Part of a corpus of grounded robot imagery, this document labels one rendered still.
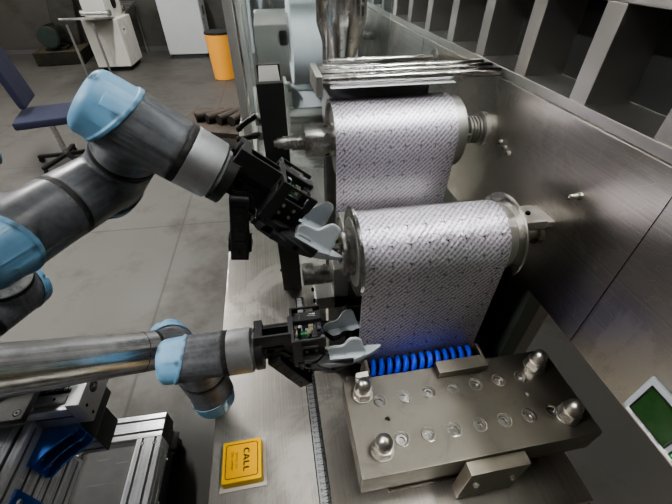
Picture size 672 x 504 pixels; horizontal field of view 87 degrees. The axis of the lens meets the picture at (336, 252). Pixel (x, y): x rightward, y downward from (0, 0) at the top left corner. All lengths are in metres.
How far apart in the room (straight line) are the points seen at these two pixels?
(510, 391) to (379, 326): 0.26
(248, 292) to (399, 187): 0.52
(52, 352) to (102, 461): 1.07
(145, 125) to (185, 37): 7.87
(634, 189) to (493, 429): 0.41
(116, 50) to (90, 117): 7.35
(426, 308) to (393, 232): 0.16
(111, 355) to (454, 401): 0.58
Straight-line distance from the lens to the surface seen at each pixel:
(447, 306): 0.65
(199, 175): 0.44
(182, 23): 8.27
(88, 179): 0.49
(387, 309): 0.61
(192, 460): 1.83
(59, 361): 0.69
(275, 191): 0.46
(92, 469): 1.73
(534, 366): 0.77
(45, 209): 0.47
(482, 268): 0.62
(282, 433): 0.80
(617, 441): 2.13
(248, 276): 1.07
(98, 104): 0.44
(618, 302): 0.62
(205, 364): 0.62
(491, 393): 0.73
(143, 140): 0.44
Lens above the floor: 1.63
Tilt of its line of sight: 40 degrees down
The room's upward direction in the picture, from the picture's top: straight up
